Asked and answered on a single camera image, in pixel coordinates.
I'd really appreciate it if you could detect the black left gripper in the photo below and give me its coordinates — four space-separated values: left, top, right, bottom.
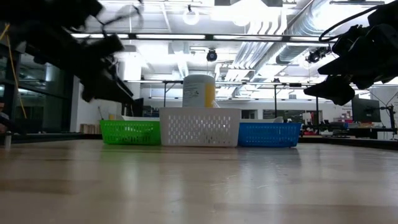
73 34 136 105

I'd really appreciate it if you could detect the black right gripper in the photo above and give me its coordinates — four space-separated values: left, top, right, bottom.
302 22 398 106

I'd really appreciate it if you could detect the black computer monitor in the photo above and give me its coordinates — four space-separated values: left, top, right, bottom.
351 97 382 123
124 97 145 119

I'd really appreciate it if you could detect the white solid plastic bin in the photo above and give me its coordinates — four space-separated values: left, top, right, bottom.
241 116 285 124
120 114 161 122

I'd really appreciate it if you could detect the green plastic basket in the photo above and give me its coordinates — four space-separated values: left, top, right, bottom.
99 119 162 146

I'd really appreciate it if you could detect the cluttered background desk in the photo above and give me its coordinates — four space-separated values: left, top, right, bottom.
300 119 398 141

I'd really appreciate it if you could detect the black framed glass partition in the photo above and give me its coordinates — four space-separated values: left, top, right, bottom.
0 43 80 138

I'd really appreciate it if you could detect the long ceiling light strip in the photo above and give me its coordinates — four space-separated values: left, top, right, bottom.
71 32 340 44

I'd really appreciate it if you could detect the white and yellow canister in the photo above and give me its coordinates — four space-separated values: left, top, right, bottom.
182 73 216 109

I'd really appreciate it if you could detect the blue plastic basket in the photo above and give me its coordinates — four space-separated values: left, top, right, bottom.
237 121 303 148

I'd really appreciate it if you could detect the white perforated plastic basket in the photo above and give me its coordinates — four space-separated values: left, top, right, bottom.
159 107 243 148

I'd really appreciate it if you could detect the person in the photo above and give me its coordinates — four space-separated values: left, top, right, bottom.
0 101 11 134

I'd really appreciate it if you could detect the round white pendant lamp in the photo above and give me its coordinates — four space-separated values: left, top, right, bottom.
182 4 201 27

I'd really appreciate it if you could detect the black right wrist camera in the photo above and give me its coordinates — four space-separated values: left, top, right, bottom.
331 24 369 57

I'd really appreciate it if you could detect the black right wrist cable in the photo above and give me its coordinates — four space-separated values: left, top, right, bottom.
318 2 385 43

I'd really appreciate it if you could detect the silver corrugated ventilation duct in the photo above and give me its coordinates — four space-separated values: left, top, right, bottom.
275 0 332 65

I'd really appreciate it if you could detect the yellow hanging cord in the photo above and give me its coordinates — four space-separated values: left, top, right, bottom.
0 23 28 119

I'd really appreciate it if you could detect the small white post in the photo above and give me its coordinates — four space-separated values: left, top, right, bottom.
3 130 13 149

